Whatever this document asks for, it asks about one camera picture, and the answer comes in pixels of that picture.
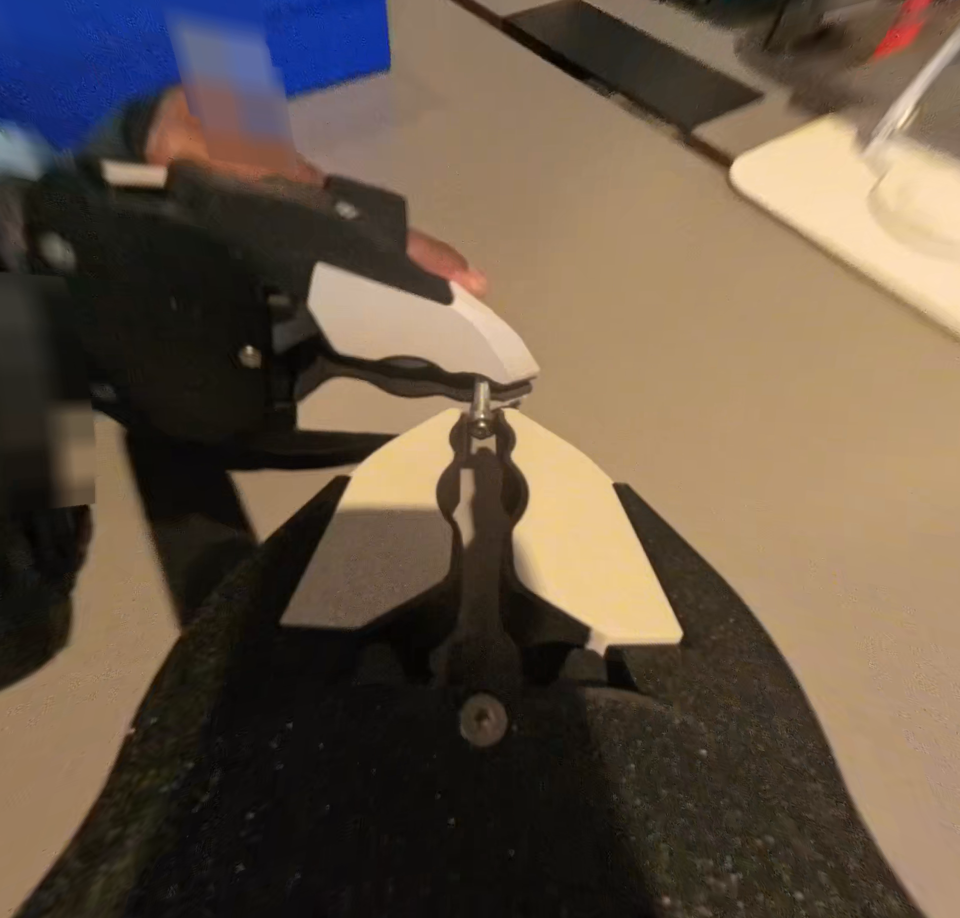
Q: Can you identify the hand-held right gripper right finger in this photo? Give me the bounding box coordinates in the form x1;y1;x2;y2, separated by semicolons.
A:
495;409;685;683

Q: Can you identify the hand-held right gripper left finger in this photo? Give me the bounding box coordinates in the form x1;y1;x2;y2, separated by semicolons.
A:
279;409;481;675

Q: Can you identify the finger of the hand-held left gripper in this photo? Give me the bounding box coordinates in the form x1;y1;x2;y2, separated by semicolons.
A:
306;260;541;383
330;357;534;402

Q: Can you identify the silver bolt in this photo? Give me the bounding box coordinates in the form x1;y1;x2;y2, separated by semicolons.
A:
466;378;499;441

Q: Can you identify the person's left hand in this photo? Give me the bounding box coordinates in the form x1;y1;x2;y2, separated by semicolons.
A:
146;93;489;295

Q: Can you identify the blue plastic bin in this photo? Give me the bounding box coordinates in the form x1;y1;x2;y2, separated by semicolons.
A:
0;0;393;154

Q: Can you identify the dark table panel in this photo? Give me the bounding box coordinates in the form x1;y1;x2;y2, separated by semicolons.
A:
504;0;765;133

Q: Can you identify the white stand base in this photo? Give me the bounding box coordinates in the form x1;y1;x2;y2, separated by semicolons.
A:
729;112;960;342

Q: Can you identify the clear acrylic stand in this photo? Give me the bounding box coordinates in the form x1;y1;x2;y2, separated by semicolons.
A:
858;29;960;259

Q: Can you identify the red plastic object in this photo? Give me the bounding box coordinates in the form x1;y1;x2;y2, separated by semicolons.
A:
871;0;952;63

